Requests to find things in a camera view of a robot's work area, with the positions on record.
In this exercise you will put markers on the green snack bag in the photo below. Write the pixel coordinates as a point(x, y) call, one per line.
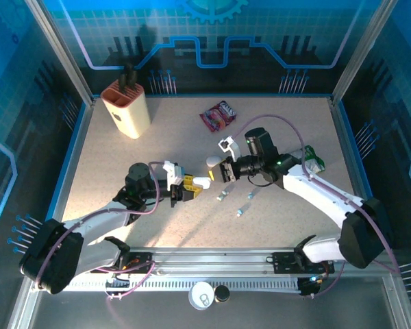
point(315, 164)

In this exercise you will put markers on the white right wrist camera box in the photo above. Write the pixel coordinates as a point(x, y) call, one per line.
point(227, 144)

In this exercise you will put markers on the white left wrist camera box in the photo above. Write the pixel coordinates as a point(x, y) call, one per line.
point(173, 171)

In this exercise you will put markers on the red candy bag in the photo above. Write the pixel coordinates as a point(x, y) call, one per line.
point(217, 116)

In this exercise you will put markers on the black round cap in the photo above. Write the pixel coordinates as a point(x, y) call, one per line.
point(222, 294)

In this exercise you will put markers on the aluminium rail under arm bases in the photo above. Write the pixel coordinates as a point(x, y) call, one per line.
point(209, 260)

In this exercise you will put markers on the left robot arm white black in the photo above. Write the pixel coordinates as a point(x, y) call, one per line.
point(92, 219)

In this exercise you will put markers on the aluminium table side rail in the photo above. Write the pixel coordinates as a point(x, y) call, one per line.
point(70, 164)
point(350, 164)

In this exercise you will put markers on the aluminium frame post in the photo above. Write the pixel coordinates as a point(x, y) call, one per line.
point(360, 51)
point(59, 51)

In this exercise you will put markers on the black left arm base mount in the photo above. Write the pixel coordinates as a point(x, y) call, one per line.
point(140, 262)

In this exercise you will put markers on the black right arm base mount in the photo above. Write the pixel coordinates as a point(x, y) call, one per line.
point(284, 264)

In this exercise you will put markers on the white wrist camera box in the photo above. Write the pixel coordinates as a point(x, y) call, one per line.
point(173, 171)
point(227, 144)

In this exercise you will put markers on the cream knife block orange top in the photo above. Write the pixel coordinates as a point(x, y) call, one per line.
point(133, 116)

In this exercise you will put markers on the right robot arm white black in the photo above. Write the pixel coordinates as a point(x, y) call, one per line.
point(329, 202)

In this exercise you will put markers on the white oval charging case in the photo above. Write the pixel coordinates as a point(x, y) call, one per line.
point(213, 161)

